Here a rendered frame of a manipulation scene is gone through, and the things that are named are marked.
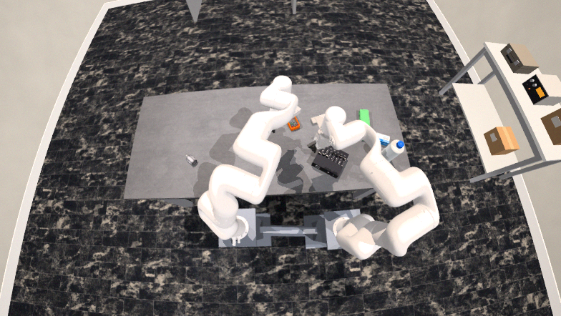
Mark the orange multimeter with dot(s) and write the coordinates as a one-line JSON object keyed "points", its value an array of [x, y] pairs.
{"points": [[293, 124]]}

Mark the dark grey lighting desk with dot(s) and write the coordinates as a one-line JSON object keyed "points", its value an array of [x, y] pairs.
{"points": [[329, 162]]}

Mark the green pencil case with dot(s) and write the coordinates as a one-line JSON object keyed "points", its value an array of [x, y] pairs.
{"points": [[364, 116]]}

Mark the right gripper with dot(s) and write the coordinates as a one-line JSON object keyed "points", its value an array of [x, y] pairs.
{"points": [[320, 143]]}

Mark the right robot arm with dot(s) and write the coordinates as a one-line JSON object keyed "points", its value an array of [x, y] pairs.
{"points": [[395, 188]]}

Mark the white bottle with blue cap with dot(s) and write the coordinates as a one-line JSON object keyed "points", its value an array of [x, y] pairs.
{"points": [[393, 150]]}

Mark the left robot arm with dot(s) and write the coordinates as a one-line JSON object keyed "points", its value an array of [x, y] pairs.
{"points": [[252, 146]]}

